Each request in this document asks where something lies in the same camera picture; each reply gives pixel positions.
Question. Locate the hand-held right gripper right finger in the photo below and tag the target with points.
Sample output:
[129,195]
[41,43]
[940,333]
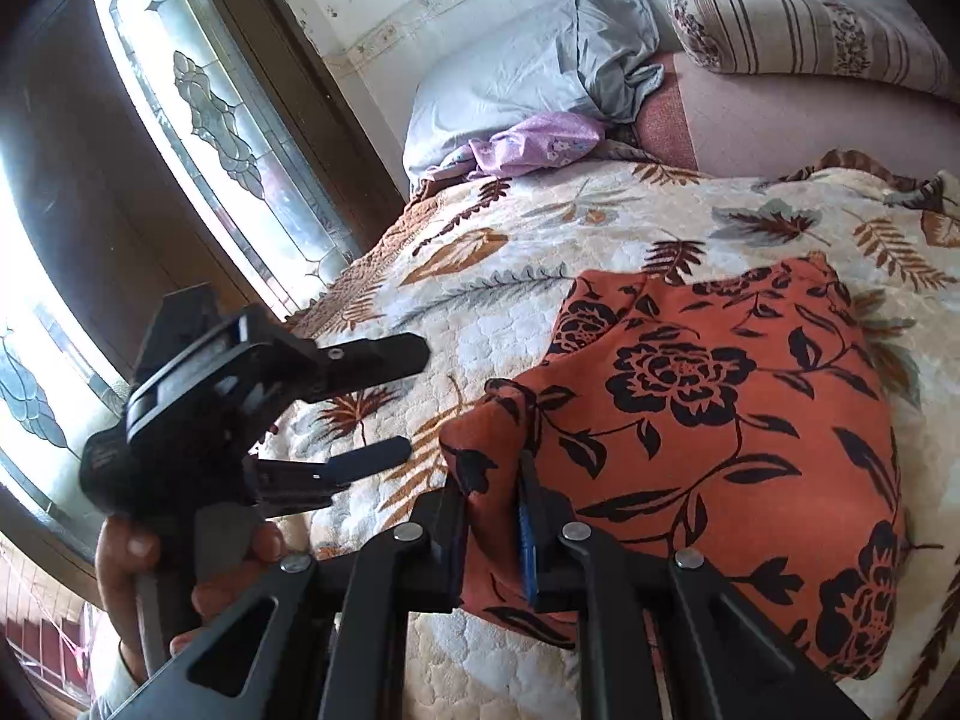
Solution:
[529,540]

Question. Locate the orange black floral garment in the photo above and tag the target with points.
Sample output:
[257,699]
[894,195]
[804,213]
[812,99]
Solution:
[712,420]

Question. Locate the wooden door with patterned glass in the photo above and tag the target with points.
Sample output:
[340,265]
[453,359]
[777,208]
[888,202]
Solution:
[90,225]

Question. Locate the purple floral cloth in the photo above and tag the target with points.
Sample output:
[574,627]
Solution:
[540,142]

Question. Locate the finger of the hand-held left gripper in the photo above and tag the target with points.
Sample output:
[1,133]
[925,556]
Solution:
[375,360]
[367,459]

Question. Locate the cream leaf print blanket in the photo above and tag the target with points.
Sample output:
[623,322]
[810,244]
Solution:
[495,300]

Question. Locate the light blue pillow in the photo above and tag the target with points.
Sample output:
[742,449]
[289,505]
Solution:
[510,67]

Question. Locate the pink bed sheet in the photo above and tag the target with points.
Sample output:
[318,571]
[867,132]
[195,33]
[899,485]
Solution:
[765,120]

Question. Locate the striped floral bolster pillow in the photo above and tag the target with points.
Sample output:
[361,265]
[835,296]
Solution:
[810,34]

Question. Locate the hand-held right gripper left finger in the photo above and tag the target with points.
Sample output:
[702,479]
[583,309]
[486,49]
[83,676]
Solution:
[442,540]

